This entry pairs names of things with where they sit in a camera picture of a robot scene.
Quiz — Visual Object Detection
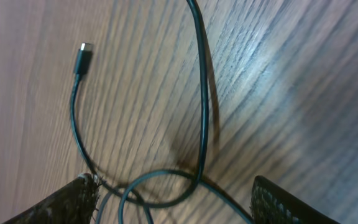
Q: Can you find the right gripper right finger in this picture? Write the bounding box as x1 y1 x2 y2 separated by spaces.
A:
250 175 337 224

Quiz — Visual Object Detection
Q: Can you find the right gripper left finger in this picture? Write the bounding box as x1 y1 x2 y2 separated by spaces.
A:
4 173 99 224

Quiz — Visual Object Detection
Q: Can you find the black usb cable long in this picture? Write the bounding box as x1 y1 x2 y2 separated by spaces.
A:
70 0 254 223

